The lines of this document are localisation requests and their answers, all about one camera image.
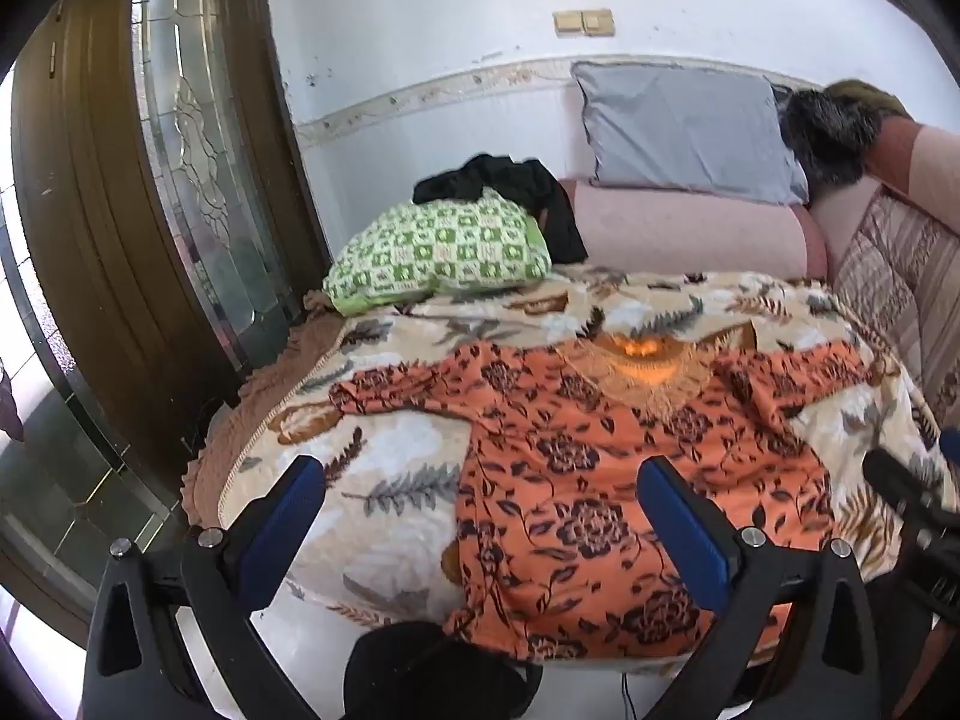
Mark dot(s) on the pink bolster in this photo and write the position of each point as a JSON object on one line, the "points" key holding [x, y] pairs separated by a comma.
{"points": [[690, 232]]}

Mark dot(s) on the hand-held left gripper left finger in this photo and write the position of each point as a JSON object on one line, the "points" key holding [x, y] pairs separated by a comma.
{"points": [[285, 517]]}

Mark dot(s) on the wooden door with glass panel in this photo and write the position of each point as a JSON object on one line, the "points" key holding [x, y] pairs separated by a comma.
{"points": [[97, 202]]}

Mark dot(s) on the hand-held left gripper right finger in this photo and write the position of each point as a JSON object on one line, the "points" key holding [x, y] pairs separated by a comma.
{"points": [[679, 517]]}

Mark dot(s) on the pink sofa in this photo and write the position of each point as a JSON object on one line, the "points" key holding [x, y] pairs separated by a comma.
{"points": [[922, 165]]}

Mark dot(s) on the leaf print blanket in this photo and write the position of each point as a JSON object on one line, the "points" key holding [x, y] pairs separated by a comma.
{"points": [[397, 457]]}

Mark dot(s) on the grey pillow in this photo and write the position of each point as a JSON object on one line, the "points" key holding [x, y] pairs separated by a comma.
{"points": [[682, 127]]}

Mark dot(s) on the olive cloth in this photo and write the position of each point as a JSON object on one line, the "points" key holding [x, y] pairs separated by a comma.
{"points": [[870, 96]]}

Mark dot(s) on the orange floral shirt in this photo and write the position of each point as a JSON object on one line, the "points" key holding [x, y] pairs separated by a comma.
{"points": [[585, 480]]}

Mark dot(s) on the green patterned pillow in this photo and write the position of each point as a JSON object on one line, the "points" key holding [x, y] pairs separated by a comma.
{"points": [[442, 247]]}

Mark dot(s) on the dark round object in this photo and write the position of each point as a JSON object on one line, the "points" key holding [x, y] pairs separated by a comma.
{"points": [[427, 671]]}

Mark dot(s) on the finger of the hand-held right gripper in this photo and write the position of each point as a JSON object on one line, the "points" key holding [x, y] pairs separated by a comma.
{"points": [[892, 476]]}

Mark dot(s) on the black cloth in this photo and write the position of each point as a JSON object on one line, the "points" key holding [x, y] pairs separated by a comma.
{"points": [[517, 180]]}

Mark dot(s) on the striped sofa cover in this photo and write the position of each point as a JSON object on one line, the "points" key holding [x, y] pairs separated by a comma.
{"points": [[900, 277]]}

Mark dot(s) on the beige light switch plate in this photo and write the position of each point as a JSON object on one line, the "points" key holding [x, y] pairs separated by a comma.
{"points": [[599, 22], [568, 23]]}

